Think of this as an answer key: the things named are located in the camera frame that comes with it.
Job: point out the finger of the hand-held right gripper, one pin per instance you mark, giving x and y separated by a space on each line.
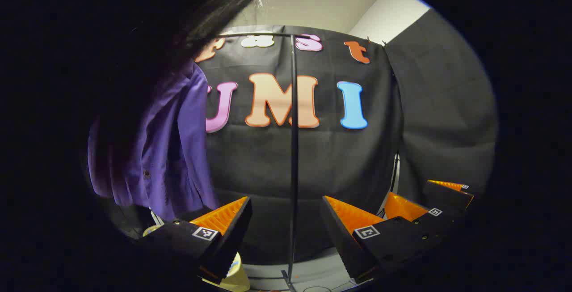
447 196
402 207

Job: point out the person's dark hair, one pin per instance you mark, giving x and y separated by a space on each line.
223 10

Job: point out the black backdrop cloth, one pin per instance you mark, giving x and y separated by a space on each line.
335 162

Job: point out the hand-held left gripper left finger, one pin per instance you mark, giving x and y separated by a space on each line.
237 229

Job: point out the black clothes rack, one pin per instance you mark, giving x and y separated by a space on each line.
293 149

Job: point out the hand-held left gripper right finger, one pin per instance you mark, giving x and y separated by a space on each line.
342 243

